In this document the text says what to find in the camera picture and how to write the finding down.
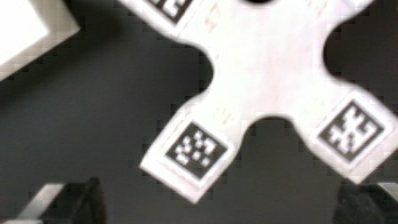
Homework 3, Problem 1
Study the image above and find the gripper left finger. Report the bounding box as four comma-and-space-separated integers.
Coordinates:
14, 178, 107, 224

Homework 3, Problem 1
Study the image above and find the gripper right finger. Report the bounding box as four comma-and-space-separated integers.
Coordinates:
334, 182, 398, 224

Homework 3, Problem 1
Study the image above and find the white cross-shaped table base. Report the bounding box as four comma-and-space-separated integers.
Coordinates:
119, 0, 398, 201

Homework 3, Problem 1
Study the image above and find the white marker sheet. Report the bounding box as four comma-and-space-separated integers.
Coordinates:
0, 0, 80, 81

